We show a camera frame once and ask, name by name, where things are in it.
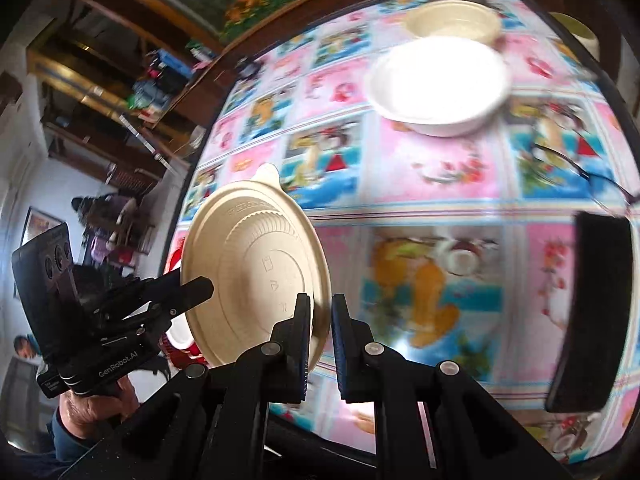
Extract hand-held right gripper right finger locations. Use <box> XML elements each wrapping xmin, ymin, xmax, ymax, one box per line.
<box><xmin>331</xmin><ymin>293</ymin><xmax>573</xmax><ymax>480</ymax></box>

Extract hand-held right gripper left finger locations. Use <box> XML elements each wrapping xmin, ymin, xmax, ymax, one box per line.
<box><xmin>107</xmin><ymin>292</ymin><xmax>313</xmax><ymax>480</ymax></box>

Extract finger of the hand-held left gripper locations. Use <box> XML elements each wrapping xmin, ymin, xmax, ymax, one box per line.
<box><xmin>135</xmin><ymin>269</ymin><xmax>183</xmax><ymax>297</ymax></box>
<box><xmin>150</xmin><ymin>277</ymin><xmax>216</xmax><ymax>322</ymax></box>

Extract beige round lid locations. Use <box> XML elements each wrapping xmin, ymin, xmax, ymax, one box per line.
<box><xmin>180</xmin><ymin>162</ymin><xmax>332</xmax><ymax>373</ymax></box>

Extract white bowl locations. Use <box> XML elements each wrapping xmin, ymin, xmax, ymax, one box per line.
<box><xmin>364</xmin><ymin>37</ymin><xmax>512</xmax><ymax>137</ymax></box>

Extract beige bowl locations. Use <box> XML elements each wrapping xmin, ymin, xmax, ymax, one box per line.
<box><xmin>402</xmin><ymin>0</ymin><xmax>502</xmax><ymax>46</ymax></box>

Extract person's left forearm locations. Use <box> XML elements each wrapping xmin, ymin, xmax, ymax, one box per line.
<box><xmin>47</xmin><ymin>405</ymin><xmax>121</xmax><ymax>466</ymax></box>

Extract person's left hand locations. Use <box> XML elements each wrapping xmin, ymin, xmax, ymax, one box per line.
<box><xmin>58</xmin><ymin>379</ymin><xmax>142</xmax><ymax>440</ymax></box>

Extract black framed table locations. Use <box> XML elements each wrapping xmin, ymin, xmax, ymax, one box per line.
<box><xmin>160</xmin><ymin>0</ymin><xmax>640</xmax><ymax>480</ymax></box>

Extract wooden cabinet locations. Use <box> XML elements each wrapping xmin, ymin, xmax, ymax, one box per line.
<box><xmin>120</xmin><ymin>45</ymin><xmax>241</xmax><ymax>161</ymax></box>

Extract black phone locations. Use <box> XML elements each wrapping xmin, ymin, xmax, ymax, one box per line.
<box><xmin>545</xmin><ymin>210</ymin><xmax>635</xmax><ymax>413</ymax></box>

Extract eyeglasses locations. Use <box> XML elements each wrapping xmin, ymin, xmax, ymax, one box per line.
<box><xmin>530</xmin><ymin>142</ymin><xmax>640</xmax><ymax>206</ymax></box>

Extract framed wall picture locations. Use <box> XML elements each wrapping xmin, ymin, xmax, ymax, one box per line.
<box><xmin>21</xmin><ymin>205</ymin><xmax>66</xmax><ymax>251</ymax></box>

